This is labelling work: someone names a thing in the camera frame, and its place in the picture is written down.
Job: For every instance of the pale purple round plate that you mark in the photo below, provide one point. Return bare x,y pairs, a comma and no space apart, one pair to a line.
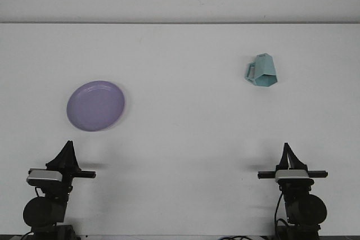
95,106

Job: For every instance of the pale blue hexagonal cup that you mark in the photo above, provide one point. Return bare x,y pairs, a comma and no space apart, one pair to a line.
265,67

